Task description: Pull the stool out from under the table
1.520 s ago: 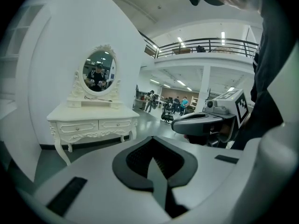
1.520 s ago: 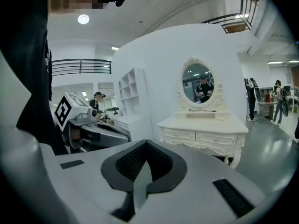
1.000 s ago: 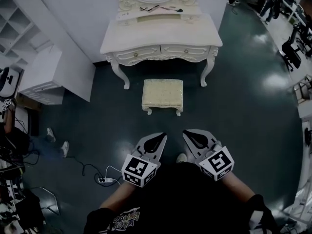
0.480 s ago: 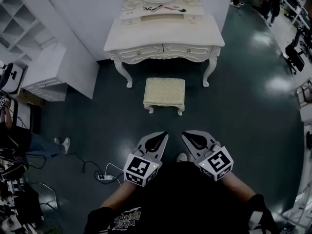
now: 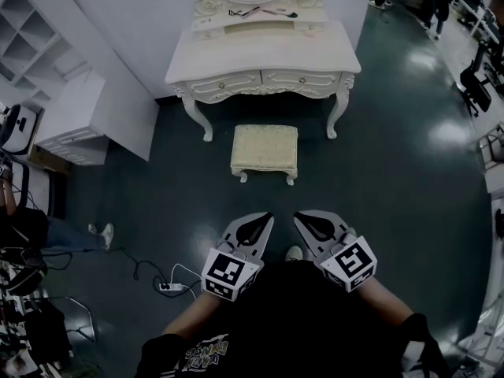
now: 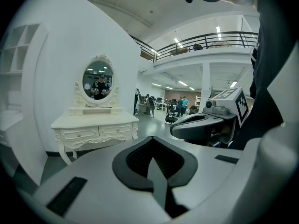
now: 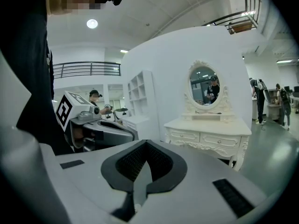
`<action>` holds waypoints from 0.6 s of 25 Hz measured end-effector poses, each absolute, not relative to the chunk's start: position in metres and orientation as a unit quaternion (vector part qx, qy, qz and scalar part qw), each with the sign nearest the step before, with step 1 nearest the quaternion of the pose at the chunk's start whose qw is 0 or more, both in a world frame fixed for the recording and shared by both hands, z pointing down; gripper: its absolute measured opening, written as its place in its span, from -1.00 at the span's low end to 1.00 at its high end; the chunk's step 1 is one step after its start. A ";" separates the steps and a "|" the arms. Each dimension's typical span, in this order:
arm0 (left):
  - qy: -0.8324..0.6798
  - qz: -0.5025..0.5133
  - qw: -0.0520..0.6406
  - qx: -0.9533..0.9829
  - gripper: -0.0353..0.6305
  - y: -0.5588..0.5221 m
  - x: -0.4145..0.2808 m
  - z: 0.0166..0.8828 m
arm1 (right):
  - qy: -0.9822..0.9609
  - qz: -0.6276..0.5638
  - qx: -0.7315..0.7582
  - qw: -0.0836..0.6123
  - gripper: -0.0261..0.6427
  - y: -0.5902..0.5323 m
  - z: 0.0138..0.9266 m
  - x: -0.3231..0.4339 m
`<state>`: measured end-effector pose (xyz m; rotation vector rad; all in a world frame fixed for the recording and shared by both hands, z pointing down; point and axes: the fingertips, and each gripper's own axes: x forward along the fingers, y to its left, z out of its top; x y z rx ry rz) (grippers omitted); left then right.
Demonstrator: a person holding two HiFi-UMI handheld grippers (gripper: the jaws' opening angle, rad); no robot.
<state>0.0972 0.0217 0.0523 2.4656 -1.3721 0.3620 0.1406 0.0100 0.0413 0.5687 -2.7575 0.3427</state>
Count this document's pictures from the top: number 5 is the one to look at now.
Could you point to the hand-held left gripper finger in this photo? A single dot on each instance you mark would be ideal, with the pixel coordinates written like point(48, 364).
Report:
point(262, 246)
point(232, 234)

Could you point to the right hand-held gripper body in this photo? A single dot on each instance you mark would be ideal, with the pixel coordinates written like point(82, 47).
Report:
point(350, 264)

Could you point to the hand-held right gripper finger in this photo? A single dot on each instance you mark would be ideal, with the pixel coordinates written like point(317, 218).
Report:
point(336, 223)
point(311, 244)

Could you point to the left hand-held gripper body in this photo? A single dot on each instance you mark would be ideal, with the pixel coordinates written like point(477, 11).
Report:
point(228, 272)

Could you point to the cream upholstered stool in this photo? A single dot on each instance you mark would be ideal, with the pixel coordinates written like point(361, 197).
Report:
point(264, 148)

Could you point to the white ornate dressing table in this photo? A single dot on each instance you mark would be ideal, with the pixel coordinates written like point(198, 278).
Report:
point(260, 53)

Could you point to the person's left forearm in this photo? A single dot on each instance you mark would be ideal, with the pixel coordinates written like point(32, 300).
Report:
point(189, 315)

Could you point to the person's right forearm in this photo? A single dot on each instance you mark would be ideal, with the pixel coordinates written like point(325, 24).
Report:
point(386, 299)

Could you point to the white ornate wooden drawer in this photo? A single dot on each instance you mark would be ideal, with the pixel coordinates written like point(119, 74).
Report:
point(222, 86)
point(301, 79)

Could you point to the person's white shoe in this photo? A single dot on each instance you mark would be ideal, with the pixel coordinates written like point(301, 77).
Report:
point(294, 253)

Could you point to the white power strip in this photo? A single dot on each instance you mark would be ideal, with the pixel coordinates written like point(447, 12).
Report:
point(171, 287)

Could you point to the person's black printed shirt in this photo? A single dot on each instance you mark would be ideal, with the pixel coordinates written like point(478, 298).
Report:
point(299, 321)

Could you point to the white slatted cabinet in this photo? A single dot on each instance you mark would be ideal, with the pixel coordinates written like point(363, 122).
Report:
point(78, 124)

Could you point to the black office chair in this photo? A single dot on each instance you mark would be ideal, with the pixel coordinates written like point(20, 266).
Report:
point(476, 87)

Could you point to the makeup brush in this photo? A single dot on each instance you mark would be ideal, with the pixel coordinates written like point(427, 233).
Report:
point(289, 14)

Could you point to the oval mirror with carved stand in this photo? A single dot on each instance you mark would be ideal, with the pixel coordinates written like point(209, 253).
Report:
point(204, 2)

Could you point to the white rounded device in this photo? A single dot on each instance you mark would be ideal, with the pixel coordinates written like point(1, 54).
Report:
point(17, 132)

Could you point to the metal frame chair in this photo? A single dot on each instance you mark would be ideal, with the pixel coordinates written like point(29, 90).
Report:
point(494, 144)

